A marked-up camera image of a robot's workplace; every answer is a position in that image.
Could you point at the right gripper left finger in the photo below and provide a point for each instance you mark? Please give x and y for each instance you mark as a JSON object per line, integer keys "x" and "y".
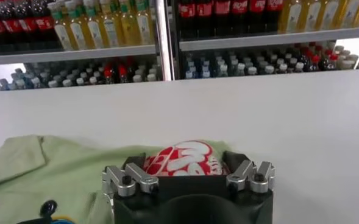
{"x": 136, "y": 175}

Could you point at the small red-cap cola bottle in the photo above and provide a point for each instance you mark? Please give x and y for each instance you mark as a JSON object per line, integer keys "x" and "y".
{"x": 108, "y": 73}
{"x": 122, "y": 72}

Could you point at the grey metal shelf rack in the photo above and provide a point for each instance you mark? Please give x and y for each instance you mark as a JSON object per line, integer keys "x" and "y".
{"x": 75, "y": 54}
{"x": 258, "y": 38}

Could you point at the light green polo shirt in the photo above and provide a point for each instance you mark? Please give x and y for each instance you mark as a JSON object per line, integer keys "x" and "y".
{"x": 60, "y": 176}

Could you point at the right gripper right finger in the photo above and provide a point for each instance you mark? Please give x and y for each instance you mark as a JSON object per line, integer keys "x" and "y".
{"x": 249, "y": 176}

